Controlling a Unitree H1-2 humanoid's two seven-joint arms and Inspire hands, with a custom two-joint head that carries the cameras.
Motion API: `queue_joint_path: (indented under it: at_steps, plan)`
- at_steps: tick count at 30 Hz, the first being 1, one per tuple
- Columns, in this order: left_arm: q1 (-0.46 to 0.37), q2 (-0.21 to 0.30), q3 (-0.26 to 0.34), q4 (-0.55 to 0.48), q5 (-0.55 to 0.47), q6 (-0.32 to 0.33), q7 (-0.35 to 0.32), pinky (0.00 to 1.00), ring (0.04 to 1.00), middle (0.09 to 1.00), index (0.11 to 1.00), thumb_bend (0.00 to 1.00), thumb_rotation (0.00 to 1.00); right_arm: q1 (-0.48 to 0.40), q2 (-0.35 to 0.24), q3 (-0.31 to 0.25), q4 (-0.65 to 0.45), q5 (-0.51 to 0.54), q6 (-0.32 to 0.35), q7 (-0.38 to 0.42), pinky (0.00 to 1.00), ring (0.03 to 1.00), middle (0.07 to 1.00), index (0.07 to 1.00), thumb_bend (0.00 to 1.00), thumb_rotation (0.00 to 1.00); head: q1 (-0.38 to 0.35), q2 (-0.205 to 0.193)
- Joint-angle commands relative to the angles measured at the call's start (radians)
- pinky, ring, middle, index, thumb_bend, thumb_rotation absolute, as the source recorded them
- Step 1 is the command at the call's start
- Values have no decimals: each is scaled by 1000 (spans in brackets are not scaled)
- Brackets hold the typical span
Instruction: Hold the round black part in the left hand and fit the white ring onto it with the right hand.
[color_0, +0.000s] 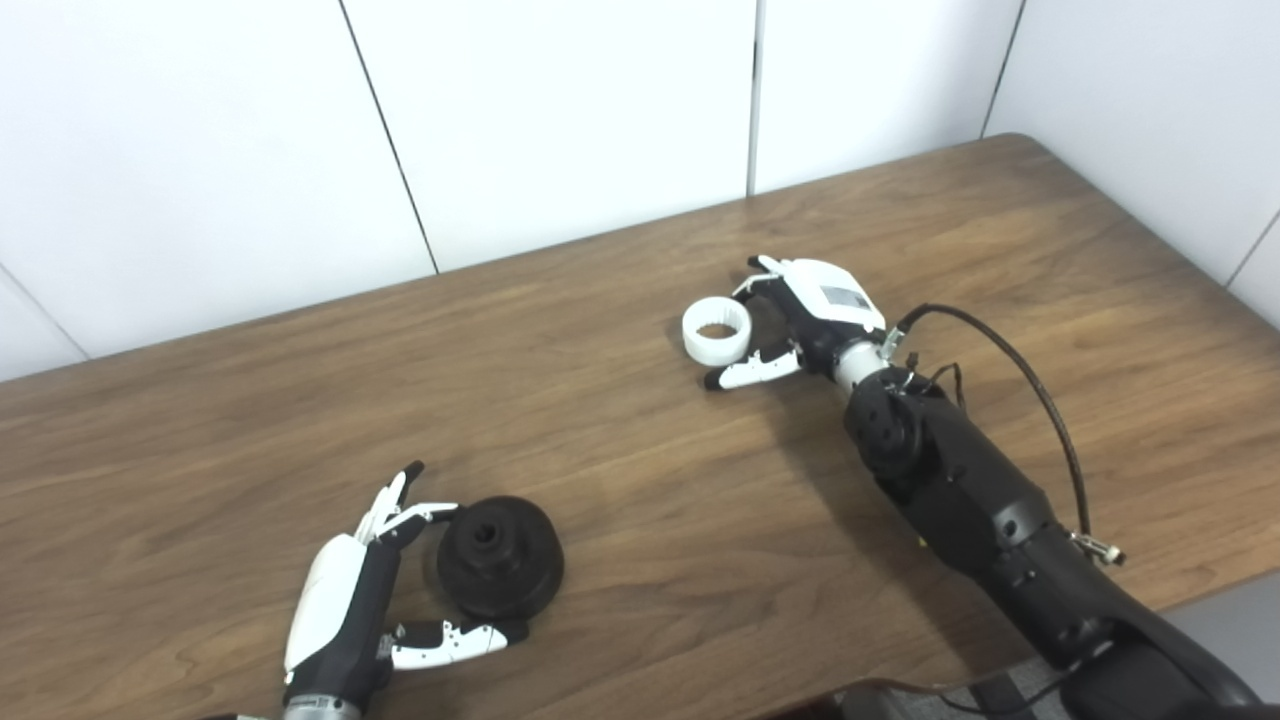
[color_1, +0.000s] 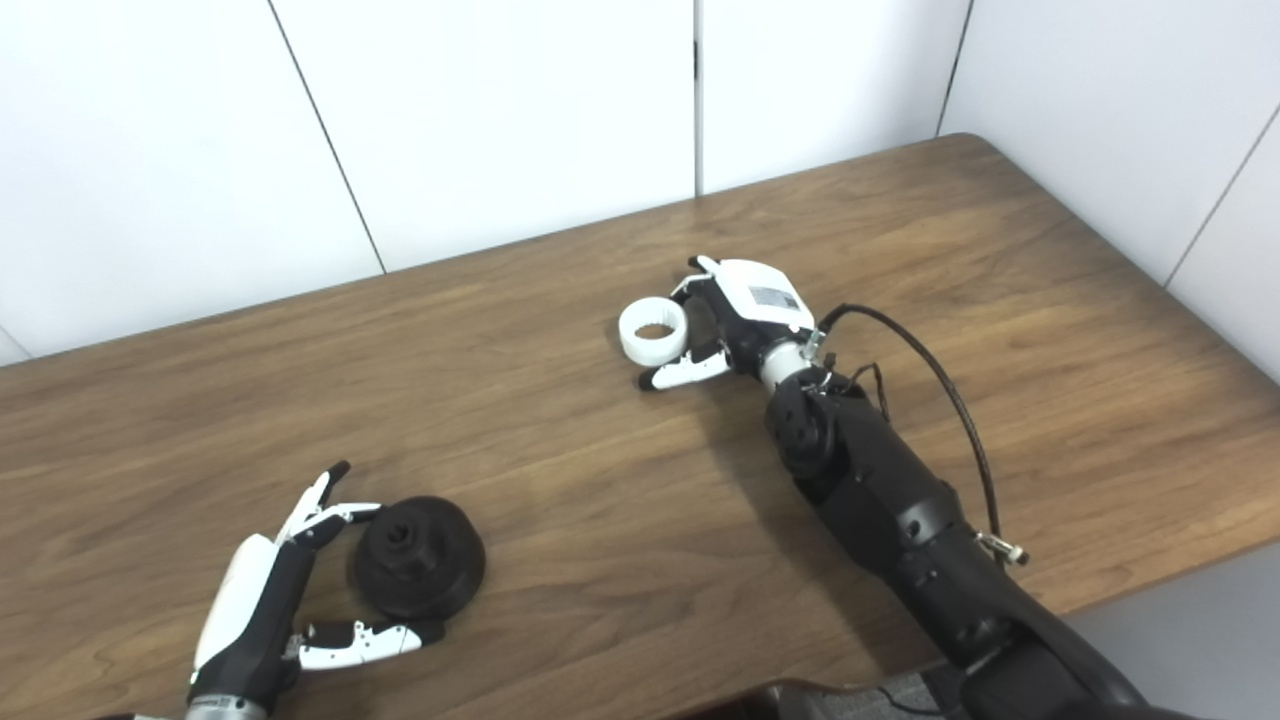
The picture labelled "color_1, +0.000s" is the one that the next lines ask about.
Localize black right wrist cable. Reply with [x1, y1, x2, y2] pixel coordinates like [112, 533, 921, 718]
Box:
[815, 303, 1031, 567]

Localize dark robot torso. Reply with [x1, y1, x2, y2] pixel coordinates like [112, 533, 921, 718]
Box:
[700, 672, 966, 720]

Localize white and black right hand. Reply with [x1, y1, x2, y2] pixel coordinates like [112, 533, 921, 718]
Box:
[637, 256, 817, 392]

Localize white toothed plastic ring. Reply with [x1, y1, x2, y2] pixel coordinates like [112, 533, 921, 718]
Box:
[618, 298, 689, 367]

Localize thin right arm wires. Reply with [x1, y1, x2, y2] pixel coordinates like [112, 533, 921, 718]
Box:
[848, 362, 893, 423]

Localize white and black left hand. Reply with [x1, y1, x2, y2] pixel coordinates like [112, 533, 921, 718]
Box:
[187, 460, 446, 713]

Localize round black plastic part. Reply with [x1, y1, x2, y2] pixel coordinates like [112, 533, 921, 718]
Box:
[352, 496, 487, 621]

